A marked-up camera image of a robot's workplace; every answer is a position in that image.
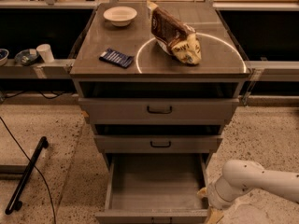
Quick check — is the grey drawer cabinet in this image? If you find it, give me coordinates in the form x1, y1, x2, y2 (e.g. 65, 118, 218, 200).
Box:
69, 1, 252, 170

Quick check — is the grey drawer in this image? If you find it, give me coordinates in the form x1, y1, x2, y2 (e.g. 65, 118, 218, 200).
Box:
96, 153, 208, 224
94, 135, 222, 153
78, 98, 238, 125

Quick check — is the grey metal shelf rail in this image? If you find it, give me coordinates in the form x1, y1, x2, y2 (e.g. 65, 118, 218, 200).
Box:
0, 59, 75, 79

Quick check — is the black floor cable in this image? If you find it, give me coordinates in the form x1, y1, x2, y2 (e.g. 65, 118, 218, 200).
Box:
0, 115, 58, 224

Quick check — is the dark bowl with items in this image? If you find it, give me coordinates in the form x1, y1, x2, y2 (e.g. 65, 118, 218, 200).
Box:
14, 49, 39, 66

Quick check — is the grey top drawer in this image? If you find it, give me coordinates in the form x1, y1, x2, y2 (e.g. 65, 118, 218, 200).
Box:
78, 98, 238, 125

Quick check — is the blue white bowl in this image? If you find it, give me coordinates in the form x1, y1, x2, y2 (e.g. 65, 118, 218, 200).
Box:
0, 49, 9, 66

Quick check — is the blue snack packet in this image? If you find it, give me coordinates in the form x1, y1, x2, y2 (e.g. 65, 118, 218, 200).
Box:
99, 49, 134, 68

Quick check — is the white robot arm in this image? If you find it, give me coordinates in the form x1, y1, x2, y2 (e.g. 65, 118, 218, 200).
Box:
197, 160, 299, 224

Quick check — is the grey middle drawer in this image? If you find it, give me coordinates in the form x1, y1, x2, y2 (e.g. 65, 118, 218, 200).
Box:
94, 135, 222, 153

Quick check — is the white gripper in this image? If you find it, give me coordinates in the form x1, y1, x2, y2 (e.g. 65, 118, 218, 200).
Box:
197, 176, 238, 224

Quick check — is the white paper cup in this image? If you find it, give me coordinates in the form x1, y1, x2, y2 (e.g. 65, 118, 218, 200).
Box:
36, 44, 54, 63

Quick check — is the grey bottom drawer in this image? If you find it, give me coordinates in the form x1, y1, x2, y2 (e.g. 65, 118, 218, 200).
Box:
96, 153, 208, 224

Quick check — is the brown yellow chip bag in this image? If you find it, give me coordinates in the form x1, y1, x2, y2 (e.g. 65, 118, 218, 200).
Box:
147, 2, 202, 65

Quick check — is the white ceramic bowl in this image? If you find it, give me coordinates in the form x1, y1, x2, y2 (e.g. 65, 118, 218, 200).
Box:
103, 7, 137, 27

